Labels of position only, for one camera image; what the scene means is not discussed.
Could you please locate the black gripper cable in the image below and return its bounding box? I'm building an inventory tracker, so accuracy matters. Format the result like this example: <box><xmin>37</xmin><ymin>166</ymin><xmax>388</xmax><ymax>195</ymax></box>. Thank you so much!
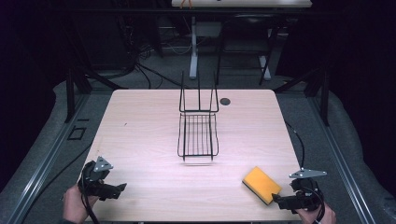
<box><xmin>284</xmin><ymin>120</ymin><xmax>306</xmax><ymax>171</ymax></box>
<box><xmin>79</xmin><ymin>169</ymin><xmax>101</xmax><ymax>224</ymax></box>

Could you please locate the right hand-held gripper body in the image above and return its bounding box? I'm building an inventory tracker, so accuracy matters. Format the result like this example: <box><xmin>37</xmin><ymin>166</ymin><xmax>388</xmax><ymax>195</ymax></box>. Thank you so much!
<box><xmin>289</xmin><ymin>167</ymin><xmax>328</xmax><ymax>214</ymax></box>

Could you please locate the white desk with white legs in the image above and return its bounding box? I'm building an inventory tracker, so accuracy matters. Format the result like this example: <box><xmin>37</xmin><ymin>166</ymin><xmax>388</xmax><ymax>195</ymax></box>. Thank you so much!
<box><xmin>171</xmin><ymin>0</ymin><xmax>313</xmax><ymax>80</ymax></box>

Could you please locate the person's left hand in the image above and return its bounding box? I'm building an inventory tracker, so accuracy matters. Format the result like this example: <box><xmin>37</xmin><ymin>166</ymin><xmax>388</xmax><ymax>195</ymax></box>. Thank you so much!
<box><xmin>62</xmin><ymin>184</ymin><xmax>100</xmax><ymax>224</ymax></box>

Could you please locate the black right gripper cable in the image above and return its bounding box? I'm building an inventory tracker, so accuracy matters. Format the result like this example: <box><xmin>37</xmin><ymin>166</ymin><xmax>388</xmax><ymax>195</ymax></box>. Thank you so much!
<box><xmin>284</xmin><ymin>120</ymin><xmax>306</xmax><ymax>171</ymax></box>

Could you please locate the person's right hand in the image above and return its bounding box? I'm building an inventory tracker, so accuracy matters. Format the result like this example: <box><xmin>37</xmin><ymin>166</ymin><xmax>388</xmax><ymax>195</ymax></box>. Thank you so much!
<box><xmin>294</xmin><ymin>201</ymin><xmax>338</xmax><ymax>224</ymax></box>

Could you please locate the aluminium floor rail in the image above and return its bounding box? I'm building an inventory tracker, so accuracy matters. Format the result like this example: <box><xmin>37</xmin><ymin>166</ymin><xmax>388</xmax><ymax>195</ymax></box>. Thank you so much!
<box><xmin>307</xmin><ymin>96</ymin><xmax>378</xmax><ymax>224</ymax></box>
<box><xmin>6</xmin><ymin>92</ymin><xmax>92</xmax><ymax>224</ymax></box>

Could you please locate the black metal frame post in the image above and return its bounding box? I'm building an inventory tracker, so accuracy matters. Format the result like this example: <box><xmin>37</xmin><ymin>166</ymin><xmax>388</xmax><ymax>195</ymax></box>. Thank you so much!
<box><xmin>304</xmin><ymin>68</ymin><xmax>331</xmax><ymax>127</ymax></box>
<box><xmin>63</xmin><ymin>67</ymin><xmax>93</xmax><ymax>124</ymax></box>

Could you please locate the black wire rack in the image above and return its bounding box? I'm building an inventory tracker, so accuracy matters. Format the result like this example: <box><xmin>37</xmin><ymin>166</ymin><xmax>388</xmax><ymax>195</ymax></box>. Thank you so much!
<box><xmin>177</xmin><ymin>70</ymin><xmax>220</xmax><ymax>162</ymax></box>

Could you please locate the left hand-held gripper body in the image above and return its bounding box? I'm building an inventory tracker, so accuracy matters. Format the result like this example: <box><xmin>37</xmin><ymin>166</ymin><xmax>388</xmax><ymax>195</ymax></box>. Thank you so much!
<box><xmin>78</xmin><ymin>156</ymin><xmax>115</xmax><ymax>201</ymax></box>

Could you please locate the yellow sponge with black base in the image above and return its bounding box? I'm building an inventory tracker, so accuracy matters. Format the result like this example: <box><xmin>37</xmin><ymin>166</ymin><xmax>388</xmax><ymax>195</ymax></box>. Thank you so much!
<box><xmin>241</xmin><ymin>165</ymin><xmax>283</xmax><ymax>206</ymax></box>

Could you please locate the black chair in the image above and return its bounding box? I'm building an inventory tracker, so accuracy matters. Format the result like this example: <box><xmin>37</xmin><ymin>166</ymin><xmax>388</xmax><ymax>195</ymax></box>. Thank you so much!
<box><xmin>215</xmin><ymin>13</ymin><xmax>283</xmax><ymax>87</ymax></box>

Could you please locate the tangle of black floor cables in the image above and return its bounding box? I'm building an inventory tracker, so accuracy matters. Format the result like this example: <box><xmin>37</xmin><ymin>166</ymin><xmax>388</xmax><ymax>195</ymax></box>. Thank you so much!
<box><xmin>118</xmin><ymin>18</ymin><xmax>191</xmax><ymax>91</ymax></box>

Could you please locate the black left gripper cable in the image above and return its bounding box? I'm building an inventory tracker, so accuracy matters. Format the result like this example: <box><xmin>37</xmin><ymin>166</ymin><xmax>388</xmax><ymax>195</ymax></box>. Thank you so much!
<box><xmin>79</xmin><ymin>169</ymin><xmax>101</xmax><ymax>224</ymax></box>

